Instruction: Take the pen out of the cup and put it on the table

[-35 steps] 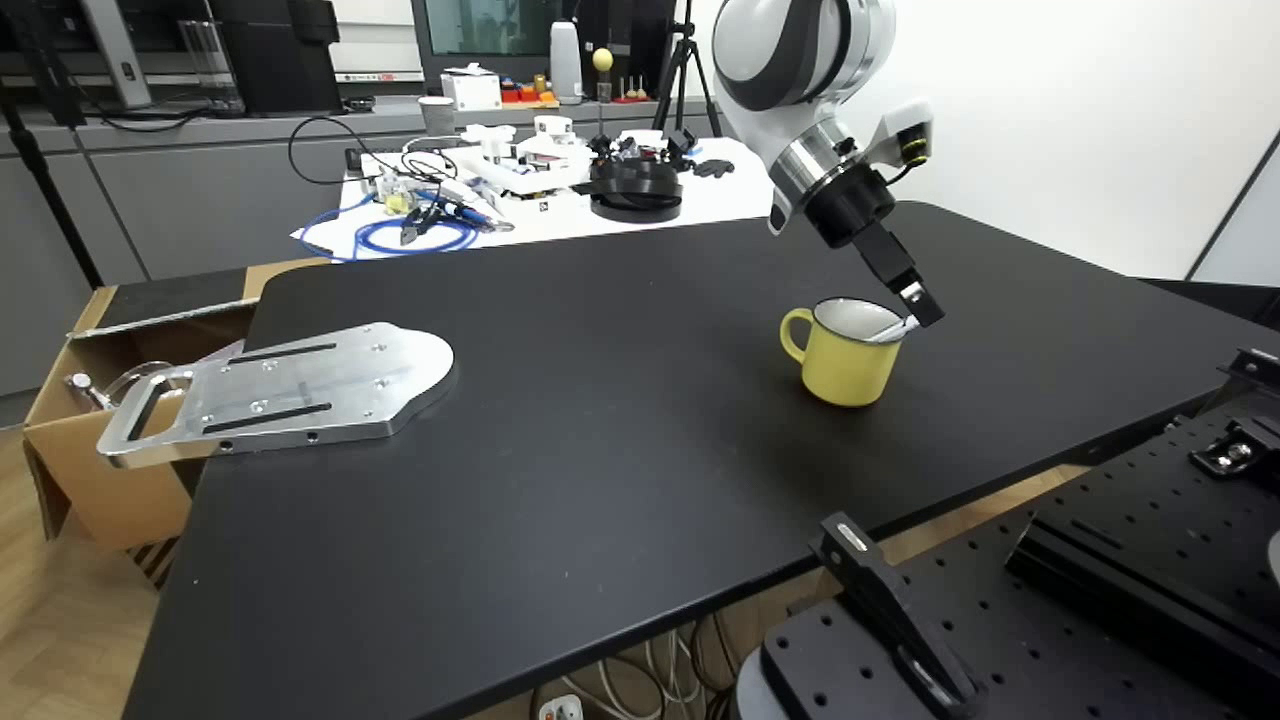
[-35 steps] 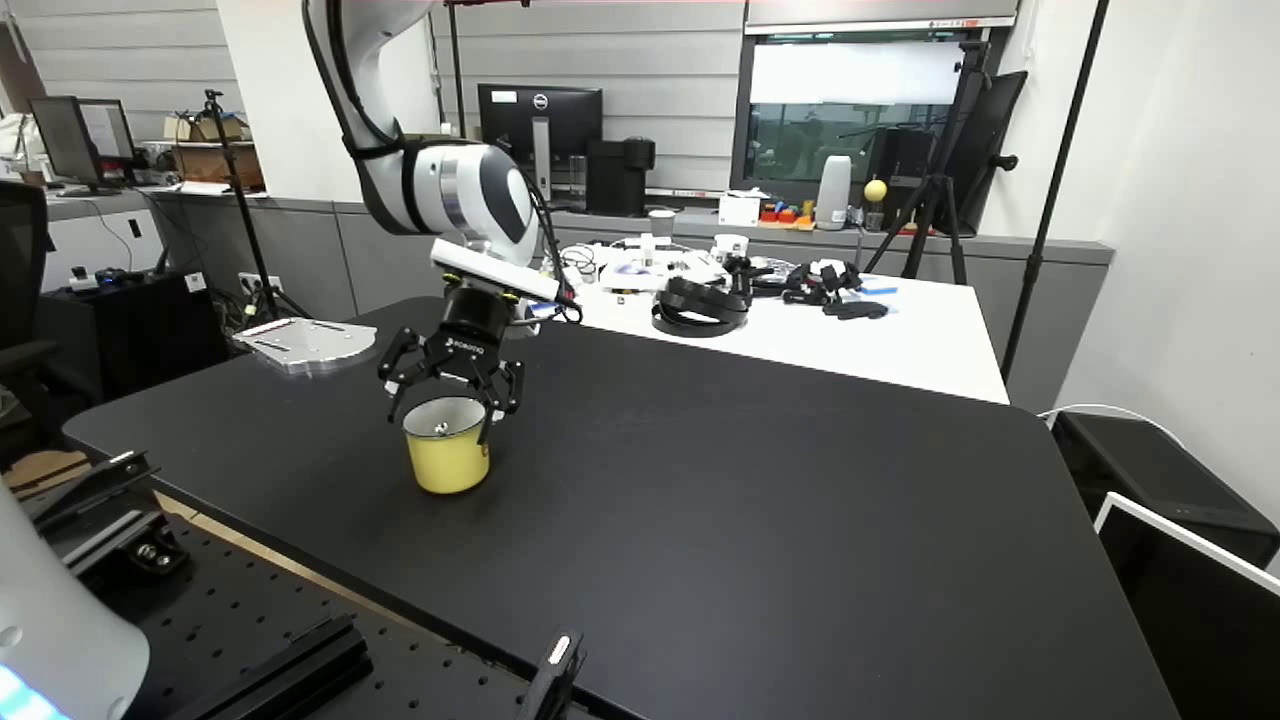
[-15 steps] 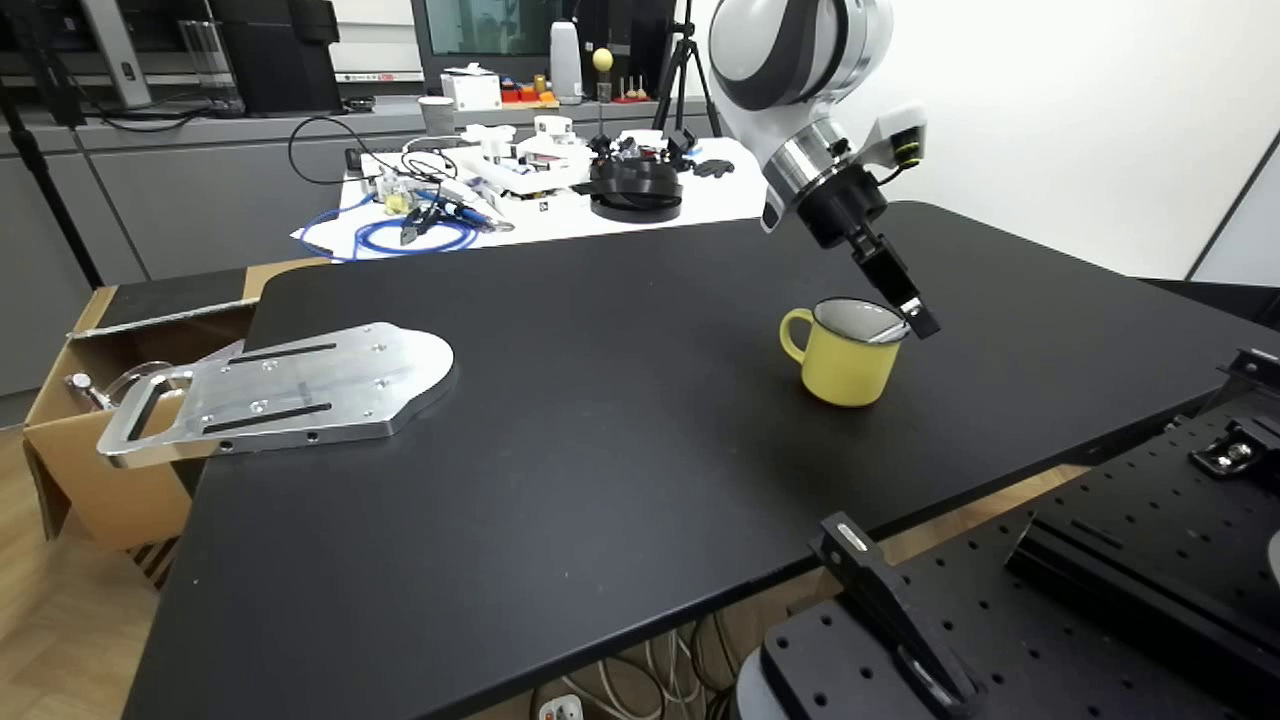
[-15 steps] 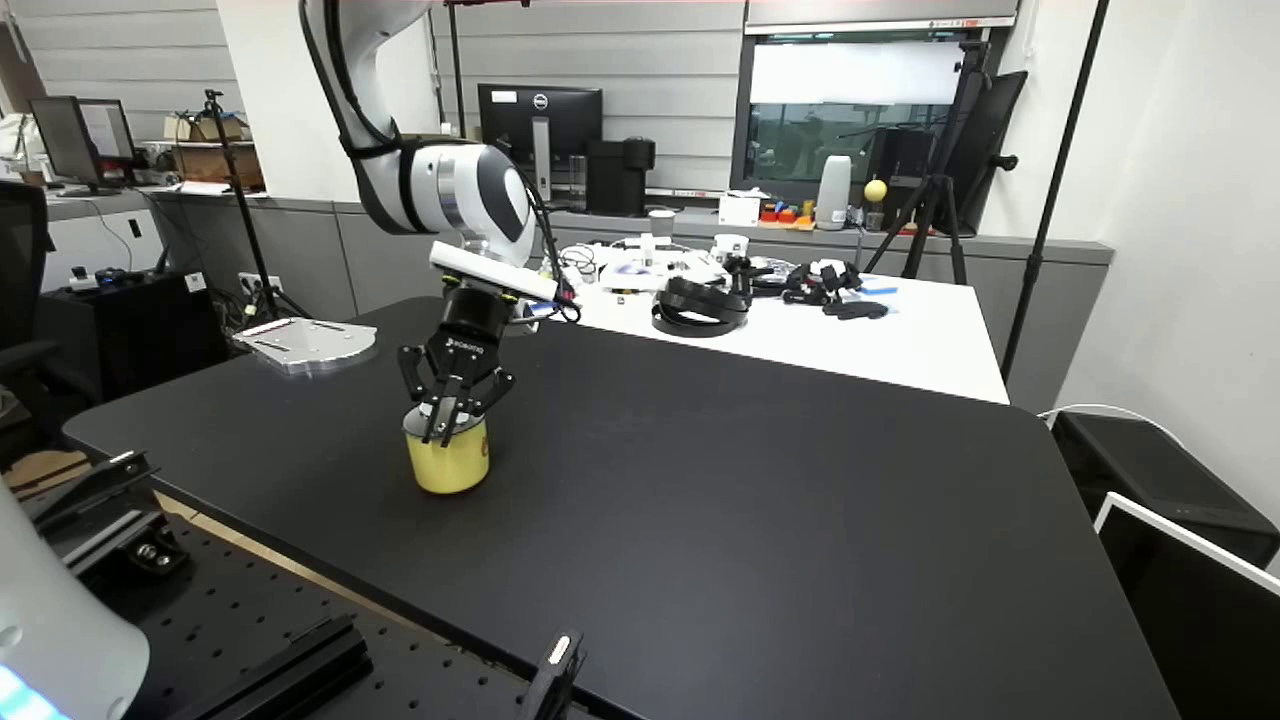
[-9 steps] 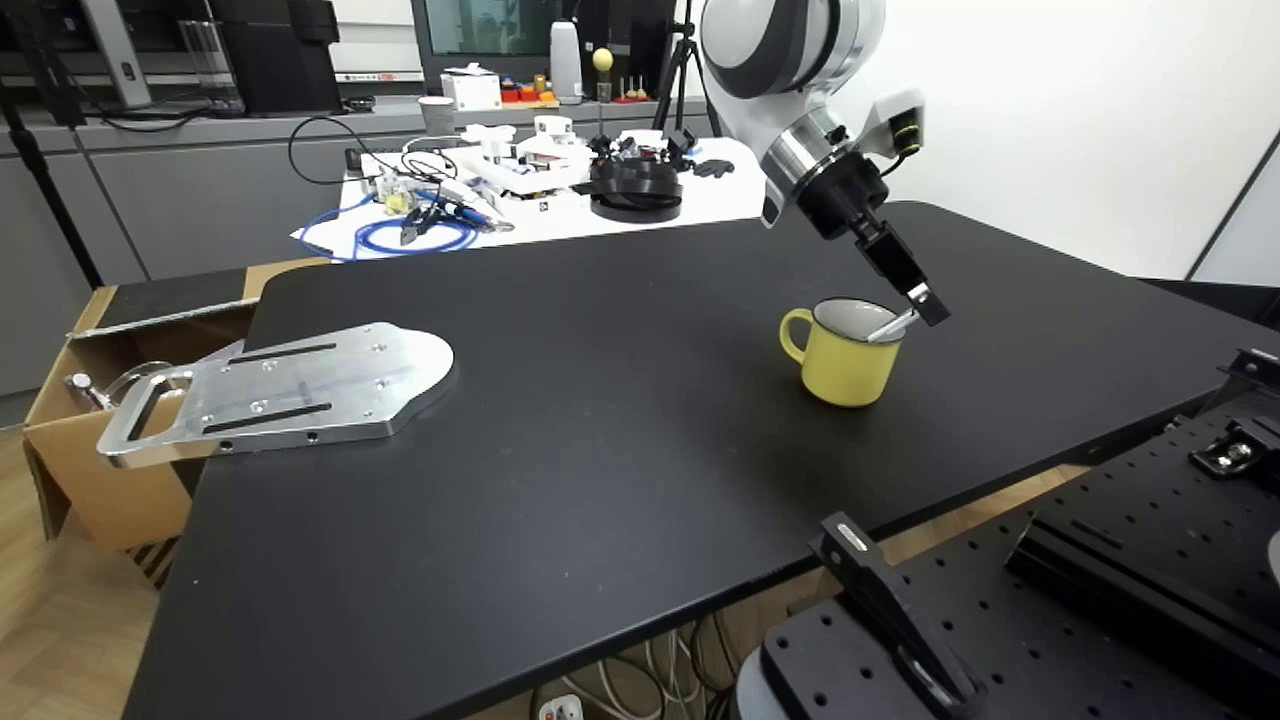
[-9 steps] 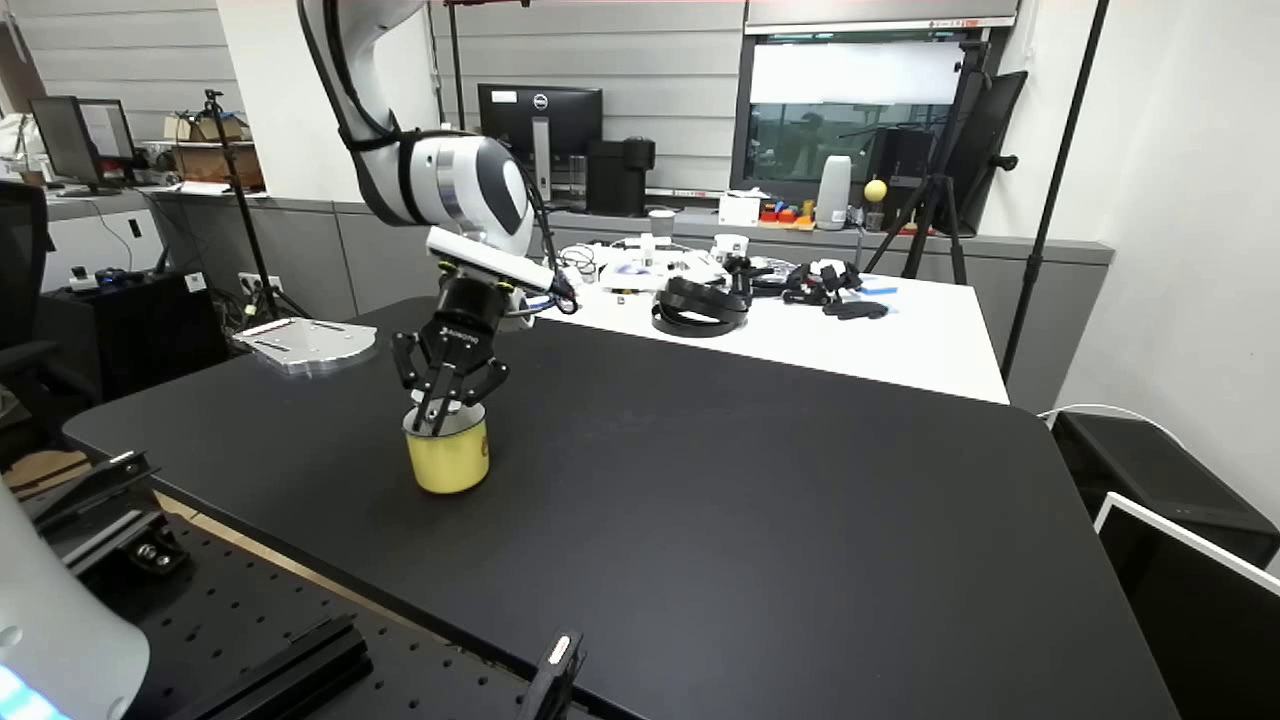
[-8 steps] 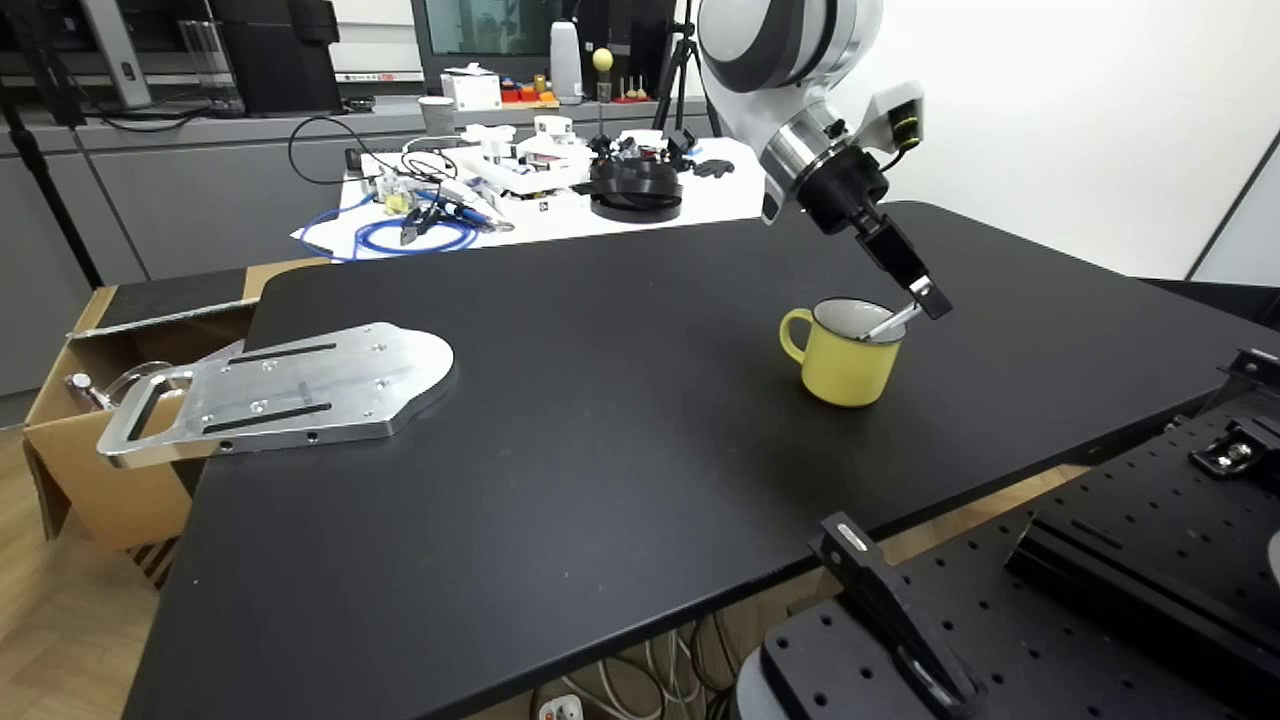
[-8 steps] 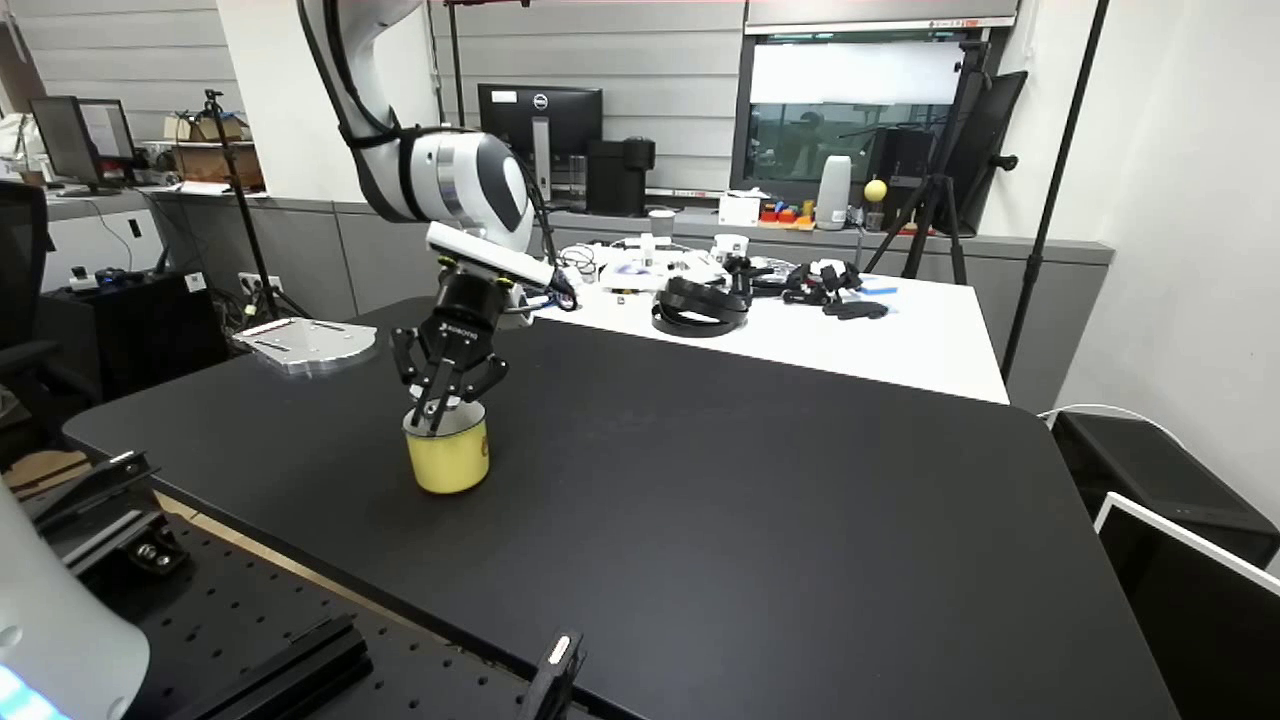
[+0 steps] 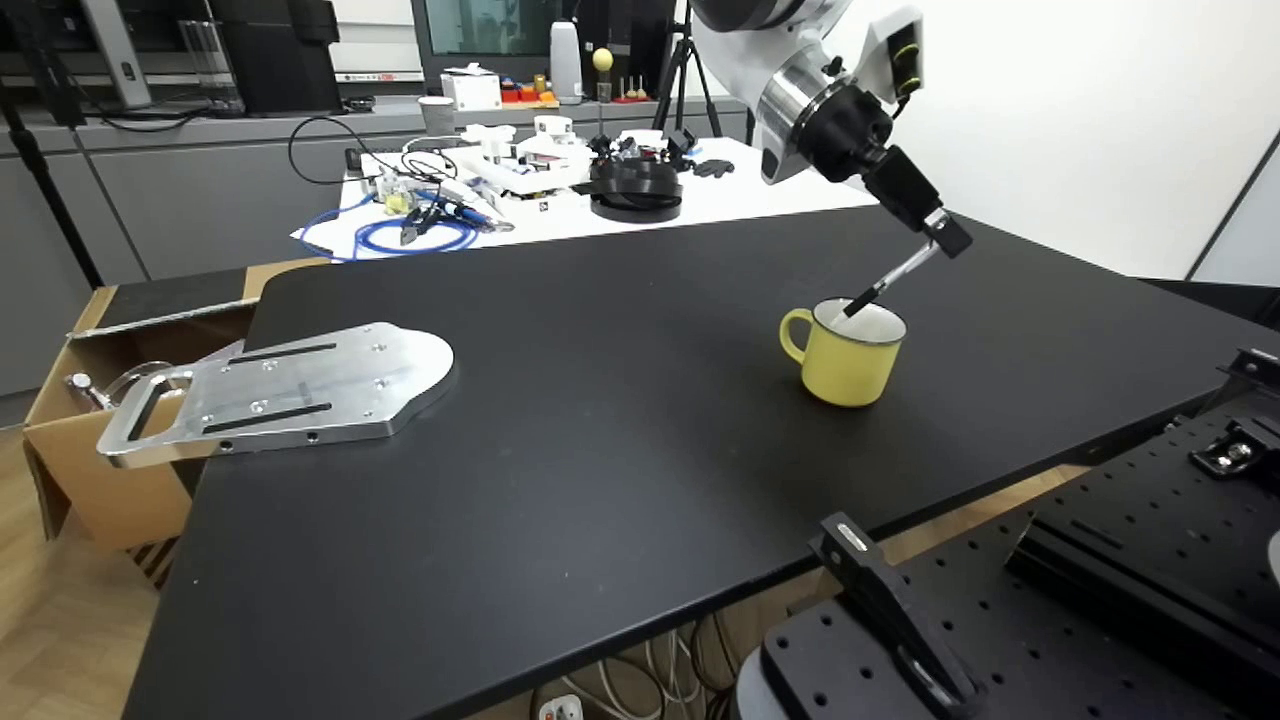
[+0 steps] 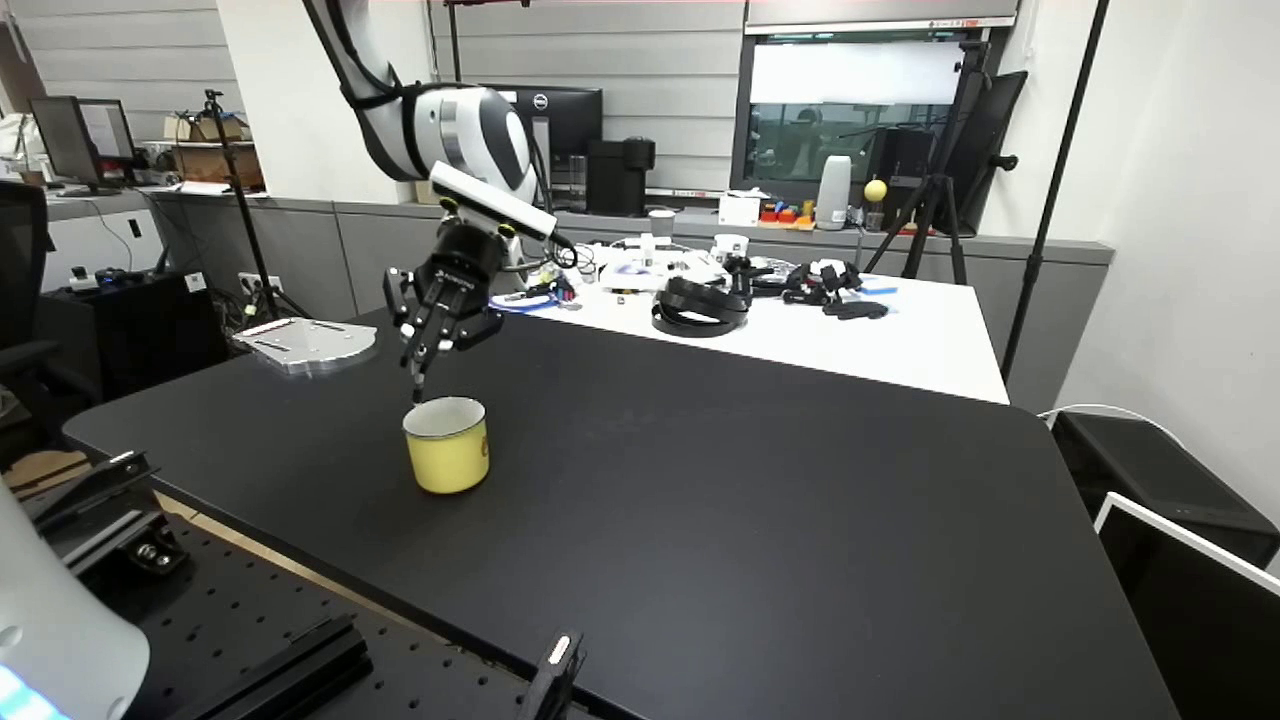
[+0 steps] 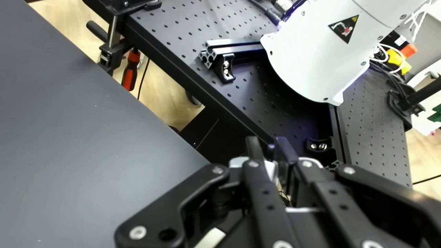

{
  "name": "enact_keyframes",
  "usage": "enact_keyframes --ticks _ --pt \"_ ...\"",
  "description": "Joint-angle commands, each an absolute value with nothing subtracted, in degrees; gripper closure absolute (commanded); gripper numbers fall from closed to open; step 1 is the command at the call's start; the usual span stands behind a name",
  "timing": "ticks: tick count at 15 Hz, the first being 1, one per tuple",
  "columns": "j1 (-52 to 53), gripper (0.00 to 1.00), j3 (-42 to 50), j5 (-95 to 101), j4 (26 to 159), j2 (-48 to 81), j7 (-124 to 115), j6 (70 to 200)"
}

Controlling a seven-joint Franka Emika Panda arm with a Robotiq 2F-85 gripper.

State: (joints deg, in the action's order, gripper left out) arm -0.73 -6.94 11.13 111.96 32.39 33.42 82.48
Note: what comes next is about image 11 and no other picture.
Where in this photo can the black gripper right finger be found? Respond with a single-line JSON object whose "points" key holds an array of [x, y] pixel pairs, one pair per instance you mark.
{"points": [[331, 201]]}

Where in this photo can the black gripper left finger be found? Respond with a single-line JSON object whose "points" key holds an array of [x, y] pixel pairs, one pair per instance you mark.
{"points": [[264, 201]]}

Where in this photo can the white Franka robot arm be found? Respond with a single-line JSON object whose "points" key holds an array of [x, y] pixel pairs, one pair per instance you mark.
{"points": [[322, 49]]}

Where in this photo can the black perforated breadboard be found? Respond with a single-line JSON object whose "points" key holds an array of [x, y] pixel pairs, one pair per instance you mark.
{"points": [[276, 96]]}

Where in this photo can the black table clamp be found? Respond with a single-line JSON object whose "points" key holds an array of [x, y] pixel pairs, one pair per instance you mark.
{"points": [[115, 42]]}

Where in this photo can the black mounting bracket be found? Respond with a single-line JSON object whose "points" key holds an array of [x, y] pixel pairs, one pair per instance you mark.
{"points": [[404, 100]]}

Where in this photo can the black corner bracket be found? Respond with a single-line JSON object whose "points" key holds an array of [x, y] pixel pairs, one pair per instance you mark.
{"points": [[226, 66]]}

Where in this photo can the black aluminium extrusion rail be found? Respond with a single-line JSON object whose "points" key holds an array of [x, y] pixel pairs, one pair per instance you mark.
{"points": [[235, 46]]}

